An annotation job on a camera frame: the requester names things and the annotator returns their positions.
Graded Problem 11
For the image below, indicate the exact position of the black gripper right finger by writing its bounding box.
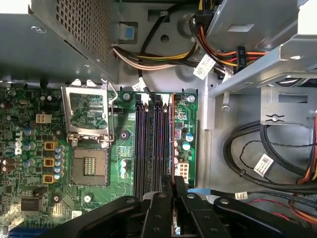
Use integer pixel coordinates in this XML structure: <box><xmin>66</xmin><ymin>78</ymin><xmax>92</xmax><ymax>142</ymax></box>
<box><xmin>174</xmin><ymin>175</ymin><xmax>317</xmax><ymax>238</ymax></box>

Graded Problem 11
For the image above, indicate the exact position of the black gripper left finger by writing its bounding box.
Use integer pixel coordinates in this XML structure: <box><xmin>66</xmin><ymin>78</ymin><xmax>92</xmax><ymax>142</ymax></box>
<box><xmin>37</xmin><ymin>175</ymin><xmax>174</xmax><ymax>238</ymax></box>

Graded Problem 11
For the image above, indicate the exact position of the RAM stick with black chips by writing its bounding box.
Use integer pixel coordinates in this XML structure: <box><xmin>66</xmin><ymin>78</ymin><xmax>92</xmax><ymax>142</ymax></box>
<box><xmin>168</xmin><ymin>93</ymin><xmax>183</xmax><ymax>238</ymax></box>

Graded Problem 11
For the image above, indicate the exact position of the green motherboard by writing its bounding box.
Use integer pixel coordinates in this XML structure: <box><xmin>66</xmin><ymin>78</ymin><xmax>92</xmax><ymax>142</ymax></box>
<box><xmin>0</xmin><ymin>80</ymin><xmax>199</xmax><ymax>238</ymax></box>

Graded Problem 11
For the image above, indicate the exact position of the black open PC case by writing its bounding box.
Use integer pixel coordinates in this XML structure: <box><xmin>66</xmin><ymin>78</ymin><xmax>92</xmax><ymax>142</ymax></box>
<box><xmin>0</xmin><ymin>0</ymin><xmax>317</xmax><ymax>238</ymax></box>

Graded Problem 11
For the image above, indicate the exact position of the CPU socket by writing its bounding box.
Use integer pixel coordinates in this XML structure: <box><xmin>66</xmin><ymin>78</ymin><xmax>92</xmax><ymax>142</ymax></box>
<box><xmin>70</xmin><ymin>147</ymin><xmax>109</xmax><ymax>185</ymax></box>

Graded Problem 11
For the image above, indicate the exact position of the blue expansion slot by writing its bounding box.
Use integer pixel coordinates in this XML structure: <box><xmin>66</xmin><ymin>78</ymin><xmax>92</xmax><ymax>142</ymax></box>
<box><xmin>7</xmin><ymin>228</ymin><xmax>84</xmax><ymax>238</ymax></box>

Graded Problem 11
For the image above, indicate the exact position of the metal socket cover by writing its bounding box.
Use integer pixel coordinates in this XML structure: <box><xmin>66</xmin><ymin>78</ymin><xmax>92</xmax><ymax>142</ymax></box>
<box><xmin>60</xmin><ymin>78</ymin><xmax>111</xmax><ymax>143</ymax></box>

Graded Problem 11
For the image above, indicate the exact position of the grey power supply unit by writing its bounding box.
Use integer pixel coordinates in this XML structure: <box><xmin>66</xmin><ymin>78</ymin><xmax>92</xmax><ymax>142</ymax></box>
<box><xmin>0</xmin><ymin>0</ymin><xmax>118</xmax><ymax>84</ymax></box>

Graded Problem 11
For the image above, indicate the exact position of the grey metal drive cage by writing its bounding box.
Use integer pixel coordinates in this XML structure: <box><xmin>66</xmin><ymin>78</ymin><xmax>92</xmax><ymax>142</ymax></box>
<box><xmin>205</xmin><ymin>0</ymin><xmax>317</xmax><ymax>127</ymax></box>

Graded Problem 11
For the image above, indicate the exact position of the thin blue data cable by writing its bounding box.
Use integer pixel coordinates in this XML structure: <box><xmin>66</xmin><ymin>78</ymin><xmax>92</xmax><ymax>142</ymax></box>
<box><xmin>187</xmin><ymin>188</ymin><xmax>211</xmax><ymax>196</ymax></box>

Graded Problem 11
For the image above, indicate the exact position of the black cable bundle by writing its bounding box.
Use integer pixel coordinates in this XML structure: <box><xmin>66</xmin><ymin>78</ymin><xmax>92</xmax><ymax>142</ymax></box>
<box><xmin>222</xmin><ymin>121</ymin><xmax>317</xmax><ymax>195</ymax></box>

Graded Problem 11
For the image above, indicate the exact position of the wire locking lever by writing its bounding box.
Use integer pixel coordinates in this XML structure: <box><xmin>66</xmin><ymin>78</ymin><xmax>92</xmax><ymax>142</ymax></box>
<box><xmin>101</xmin><ymin>78</ymin><xmax>118</xmax><ymax>144</ymax></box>

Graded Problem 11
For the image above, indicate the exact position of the orange red power wire bundle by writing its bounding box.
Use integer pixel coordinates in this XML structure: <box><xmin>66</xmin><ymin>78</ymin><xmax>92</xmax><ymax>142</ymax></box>
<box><xmin>288</xmin><ymin>148</ymin><xmax>317</xmax><ymax>225</ymax></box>
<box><xmin>189</xmin><ymin>0</ymin><xmax>269</xmax><ymax>75</ymax></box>

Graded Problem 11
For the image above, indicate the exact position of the yellow beige power wire bundle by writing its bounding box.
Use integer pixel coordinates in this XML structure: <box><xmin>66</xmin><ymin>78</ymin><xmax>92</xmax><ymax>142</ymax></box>
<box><xmin>111</xmin><ymin>37</ymin><xmax>201</xmax><ymax>73</ymax></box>

